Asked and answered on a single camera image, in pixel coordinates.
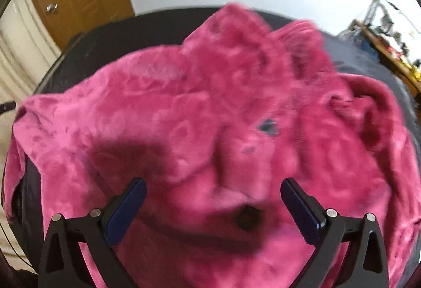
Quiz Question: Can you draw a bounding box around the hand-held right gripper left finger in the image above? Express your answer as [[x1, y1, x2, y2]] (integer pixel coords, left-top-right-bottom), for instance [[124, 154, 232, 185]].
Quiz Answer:
[[38, 177, 147, 288]]

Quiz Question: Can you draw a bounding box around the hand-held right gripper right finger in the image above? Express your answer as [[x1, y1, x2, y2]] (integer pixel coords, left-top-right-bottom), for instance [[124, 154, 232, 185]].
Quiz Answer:
[[280, 178, 390, 288]]

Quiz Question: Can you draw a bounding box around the pink fleece robe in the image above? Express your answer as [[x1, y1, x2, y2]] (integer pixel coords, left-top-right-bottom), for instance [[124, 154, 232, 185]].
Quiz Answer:
[[3, 2, 421, 288]]

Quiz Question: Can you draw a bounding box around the cream curtain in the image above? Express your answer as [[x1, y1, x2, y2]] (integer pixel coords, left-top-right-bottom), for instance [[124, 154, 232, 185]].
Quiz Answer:
[[0, 0, 63, 170]]

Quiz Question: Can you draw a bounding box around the black bed sheet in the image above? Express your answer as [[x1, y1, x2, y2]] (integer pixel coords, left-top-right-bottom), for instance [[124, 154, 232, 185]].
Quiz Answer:
[[0, 8, 421, 279]]

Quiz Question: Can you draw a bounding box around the cluttered wooden desk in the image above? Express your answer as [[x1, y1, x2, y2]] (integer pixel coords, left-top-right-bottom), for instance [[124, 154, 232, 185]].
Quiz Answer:
[[349, 20, 421, 94]]

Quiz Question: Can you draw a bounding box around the metal frame stand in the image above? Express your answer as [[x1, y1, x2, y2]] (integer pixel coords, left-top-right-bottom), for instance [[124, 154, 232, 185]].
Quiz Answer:
[[363, 0, 407, 33]]

